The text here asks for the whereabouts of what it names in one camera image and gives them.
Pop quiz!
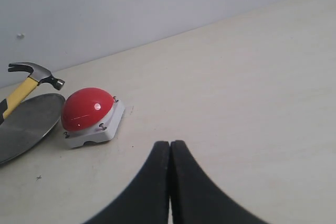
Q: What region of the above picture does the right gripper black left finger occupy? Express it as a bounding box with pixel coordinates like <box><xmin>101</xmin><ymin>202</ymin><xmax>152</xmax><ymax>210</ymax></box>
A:
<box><xmin>86</xmin><ymin>141</ymin><xmax>170</xmax><ymax>223</ymax></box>

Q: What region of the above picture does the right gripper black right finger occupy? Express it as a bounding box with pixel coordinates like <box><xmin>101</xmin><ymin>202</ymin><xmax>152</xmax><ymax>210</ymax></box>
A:
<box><xmin>170</xmin><ymin>140</ymin><xmax>265</xmax><ymax>223</ymax></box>

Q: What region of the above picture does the yellow black claw hammer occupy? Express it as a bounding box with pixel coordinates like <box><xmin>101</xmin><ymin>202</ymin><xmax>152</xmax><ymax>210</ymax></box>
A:
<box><xmin>1</xmin><ymin>62</ymin><xmax>65</xmax><ymax>124</ymax></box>

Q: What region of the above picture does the red dome push button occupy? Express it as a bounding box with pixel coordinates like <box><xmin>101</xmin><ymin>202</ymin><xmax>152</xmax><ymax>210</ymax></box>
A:
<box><xmin>61</xmin><ymin>88</ymin><xmax>125</xmax><ymax>148</ymax></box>

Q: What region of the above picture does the round silver metal plate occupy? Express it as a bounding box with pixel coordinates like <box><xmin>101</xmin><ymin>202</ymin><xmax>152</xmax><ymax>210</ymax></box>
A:
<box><xmin>1</xmin><ymin>93</ymin><xmax>65</xmax><ymax>165</ymax></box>

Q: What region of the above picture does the small white wall hook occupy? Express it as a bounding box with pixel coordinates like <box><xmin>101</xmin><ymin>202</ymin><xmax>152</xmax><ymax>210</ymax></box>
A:
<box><xmin>17</xmin><ymin>33</ymin><xmax>25</xmax><ymax>39</ymax></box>

